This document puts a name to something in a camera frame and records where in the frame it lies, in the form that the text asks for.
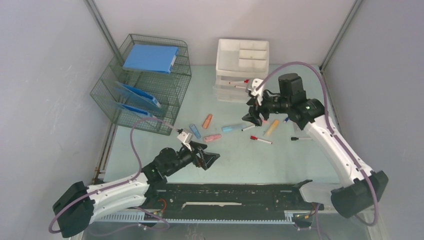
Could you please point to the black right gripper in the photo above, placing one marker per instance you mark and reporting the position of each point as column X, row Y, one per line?
column 259, row 106

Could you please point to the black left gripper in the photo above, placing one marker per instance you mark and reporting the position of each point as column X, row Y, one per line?
column 205, row 159

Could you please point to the red cap marker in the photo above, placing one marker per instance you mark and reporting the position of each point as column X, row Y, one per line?
column 240, row 87
column 239, row 81
column 260, row 139

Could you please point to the white plastic drawer organizer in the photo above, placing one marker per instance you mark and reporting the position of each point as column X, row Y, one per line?
column 238, row 60

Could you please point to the blue folder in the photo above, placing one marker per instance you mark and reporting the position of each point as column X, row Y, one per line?
column 128, row 110
column 137, row 94
column 152, row 58

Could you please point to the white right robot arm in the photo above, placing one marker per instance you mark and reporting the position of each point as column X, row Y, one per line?
column 310, row 117

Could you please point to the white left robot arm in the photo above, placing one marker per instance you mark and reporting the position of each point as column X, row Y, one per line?
column 82, row 205

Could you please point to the pink correction tape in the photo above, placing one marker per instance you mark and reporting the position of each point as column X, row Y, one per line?
column 212, row 137

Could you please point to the blue transparent correction tape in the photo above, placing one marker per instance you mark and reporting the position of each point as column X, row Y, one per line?
column 195, row 131

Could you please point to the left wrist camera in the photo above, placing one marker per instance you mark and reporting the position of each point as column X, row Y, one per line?
column 185, row 137

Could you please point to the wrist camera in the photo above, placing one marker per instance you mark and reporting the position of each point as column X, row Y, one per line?
column 185, row 137
column 255, row 88

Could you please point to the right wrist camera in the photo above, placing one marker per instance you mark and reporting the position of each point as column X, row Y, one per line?
column 255, row 88

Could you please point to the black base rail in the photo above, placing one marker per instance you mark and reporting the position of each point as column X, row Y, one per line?
column 240, row 202

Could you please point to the green wire mesh rack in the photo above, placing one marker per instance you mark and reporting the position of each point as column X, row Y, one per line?
column 168, row 88

